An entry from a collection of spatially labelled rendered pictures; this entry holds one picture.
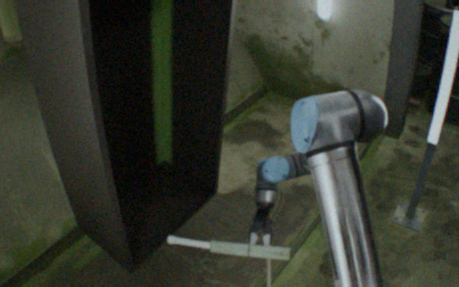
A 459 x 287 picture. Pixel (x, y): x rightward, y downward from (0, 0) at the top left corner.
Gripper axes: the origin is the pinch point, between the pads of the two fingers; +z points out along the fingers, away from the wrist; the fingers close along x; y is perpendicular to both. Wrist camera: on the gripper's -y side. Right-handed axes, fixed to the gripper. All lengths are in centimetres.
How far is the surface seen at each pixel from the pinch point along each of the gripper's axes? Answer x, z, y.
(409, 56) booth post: -85, -137, 93
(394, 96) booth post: -78, -116, 122
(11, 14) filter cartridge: 132, -97, -33
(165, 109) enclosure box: 50, -59, 7
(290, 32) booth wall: 6, -168, 121
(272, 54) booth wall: 24, -159, 143
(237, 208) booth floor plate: 28, -21, 83
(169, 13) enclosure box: 38, -86, -32
